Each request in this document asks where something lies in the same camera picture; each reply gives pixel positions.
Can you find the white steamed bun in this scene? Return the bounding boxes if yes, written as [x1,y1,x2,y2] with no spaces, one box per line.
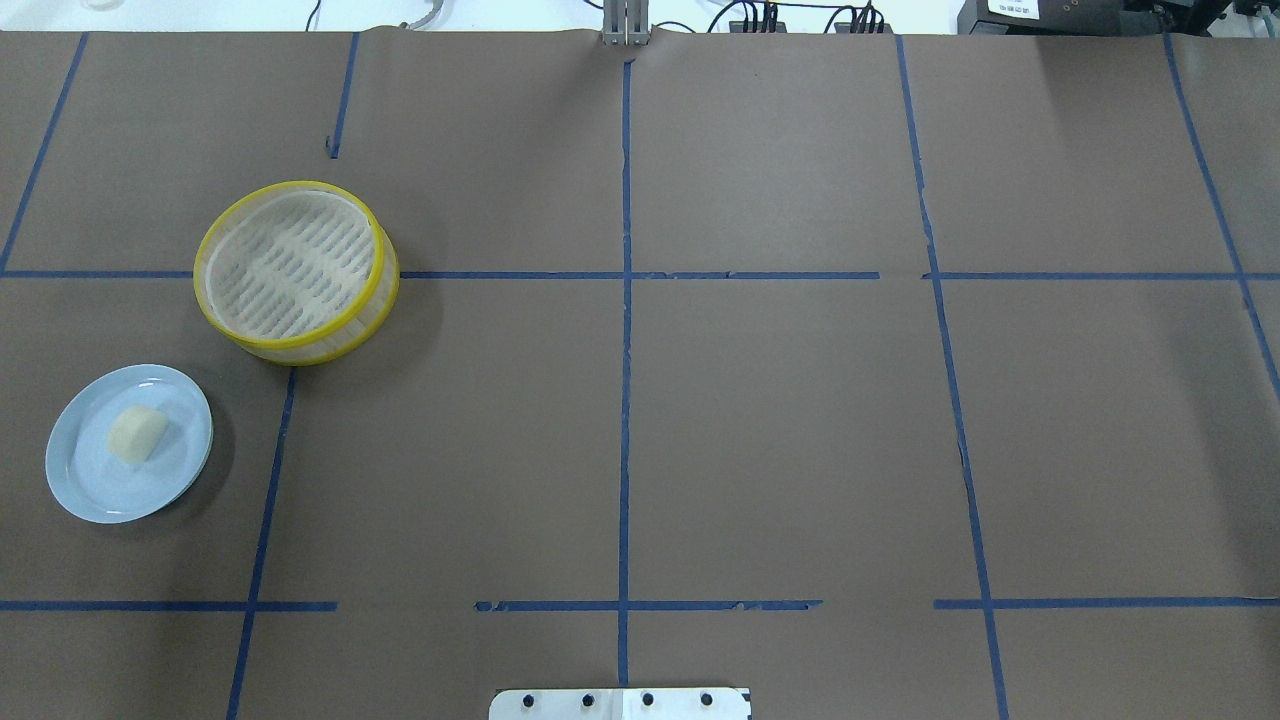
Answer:
[106,404,169,465]

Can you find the yellow plastic steamer basket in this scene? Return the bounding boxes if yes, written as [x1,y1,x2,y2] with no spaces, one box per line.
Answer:
[193,179,401,366]

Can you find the light blue plate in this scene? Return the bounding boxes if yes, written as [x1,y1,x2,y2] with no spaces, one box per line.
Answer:
[45,364,212,524]

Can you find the grey metal clamp bracket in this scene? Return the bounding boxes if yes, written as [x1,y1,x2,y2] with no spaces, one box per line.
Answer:
[598,0,652,46]

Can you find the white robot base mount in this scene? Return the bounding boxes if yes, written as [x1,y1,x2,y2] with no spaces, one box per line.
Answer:
[488,687,753,719]

